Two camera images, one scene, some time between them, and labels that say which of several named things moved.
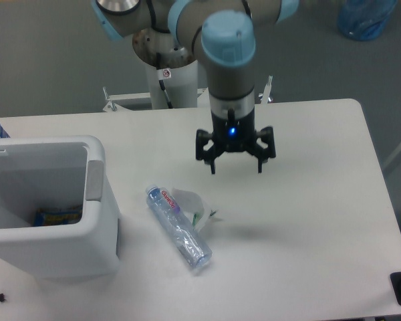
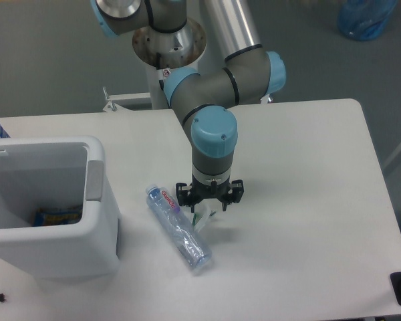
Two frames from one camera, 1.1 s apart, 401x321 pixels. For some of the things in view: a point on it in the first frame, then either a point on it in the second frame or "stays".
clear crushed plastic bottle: x=194 y=250 stays
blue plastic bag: x=363 y=20 stays
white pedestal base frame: x=202 y=93 stays
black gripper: x=234 y=135 to x=200 y=190
